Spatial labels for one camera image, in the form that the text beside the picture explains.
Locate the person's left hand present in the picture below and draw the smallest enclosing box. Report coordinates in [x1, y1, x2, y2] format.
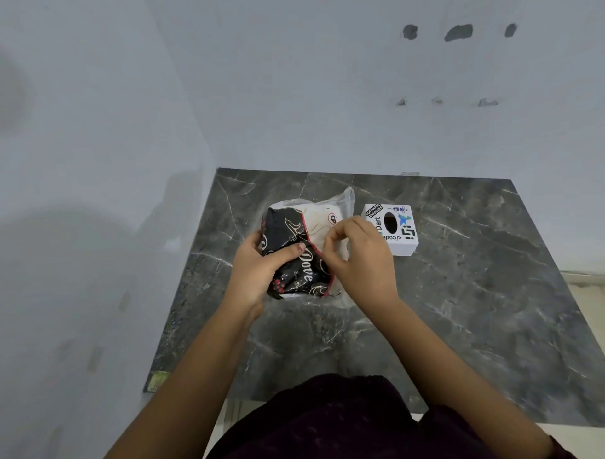
[221, 231, 306, 323]

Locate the person's right hand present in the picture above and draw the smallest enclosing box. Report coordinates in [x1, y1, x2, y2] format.
[322, 216, 403, 315]

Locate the black patterned packet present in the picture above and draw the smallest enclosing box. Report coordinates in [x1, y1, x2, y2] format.
[261, 206, 335, 300]

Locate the translucent plastic bag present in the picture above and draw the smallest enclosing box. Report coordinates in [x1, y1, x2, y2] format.
[261, 186, 356, 302]

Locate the person's right forearm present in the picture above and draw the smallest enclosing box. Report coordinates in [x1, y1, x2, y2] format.
[372, 297, 557, 459]

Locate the person's left forearm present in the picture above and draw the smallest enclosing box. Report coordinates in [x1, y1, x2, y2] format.
[103, 301, 264, 459]

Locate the white box with stickers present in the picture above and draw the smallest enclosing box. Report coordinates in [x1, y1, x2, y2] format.
[361, 203, 419, 257]

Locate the person's dark maroon garment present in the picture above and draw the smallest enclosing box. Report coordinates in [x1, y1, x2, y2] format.
[205, 373, 578, 459]

